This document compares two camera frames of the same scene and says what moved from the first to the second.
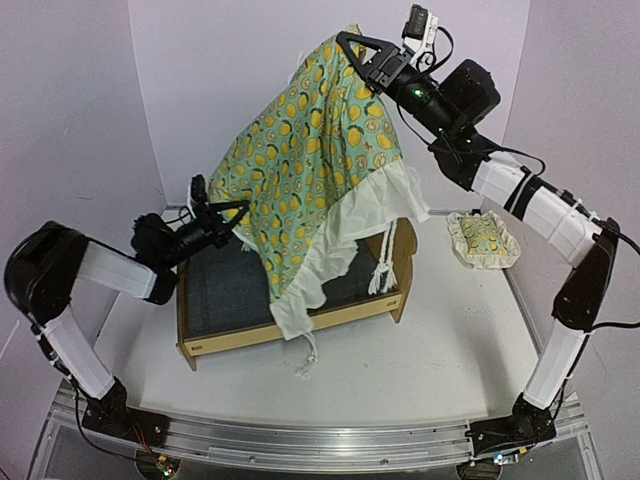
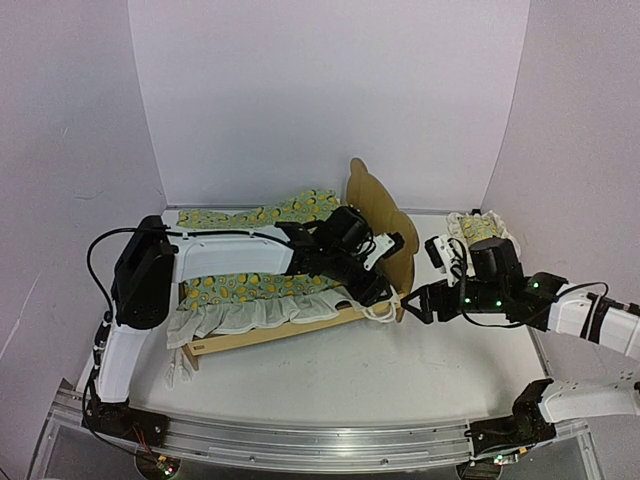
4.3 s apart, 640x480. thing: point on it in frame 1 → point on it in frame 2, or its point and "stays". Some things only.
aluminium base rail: (323, 446) stays
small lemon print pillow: (482, 241) stays
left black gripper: (210, 227) → (367, 285)
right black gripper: (386, 64) → (437, 300)
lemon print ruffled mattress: (319, 169) → (248, 304)
